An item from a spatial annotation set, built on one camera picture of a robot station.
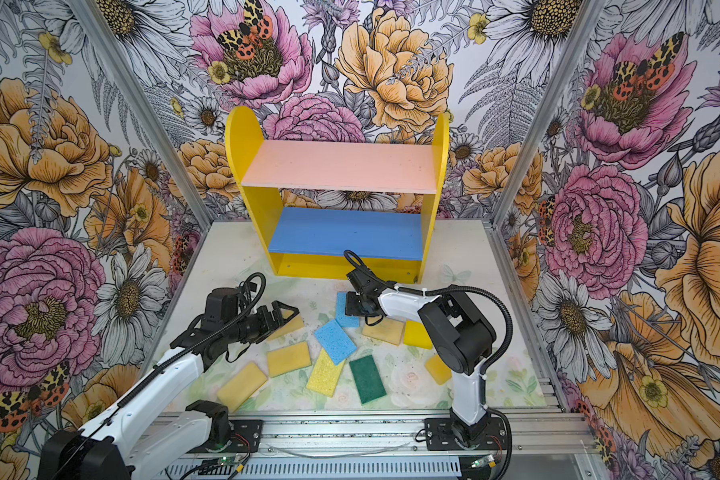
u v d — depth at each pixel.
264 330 0.72
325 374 0.83
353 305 0.87
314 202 1.19
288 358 0.86
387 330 0.91
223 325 0.63
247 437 0.74
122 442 0.42
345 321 0.92
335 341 0.87
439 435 0.74
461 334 0.50
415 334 0.89
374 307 0.71
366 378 0.83
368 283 0.78
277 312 0.73
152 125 0.92
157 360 0.87
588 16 0.72
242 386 0.82
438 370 0.83
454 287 0.55
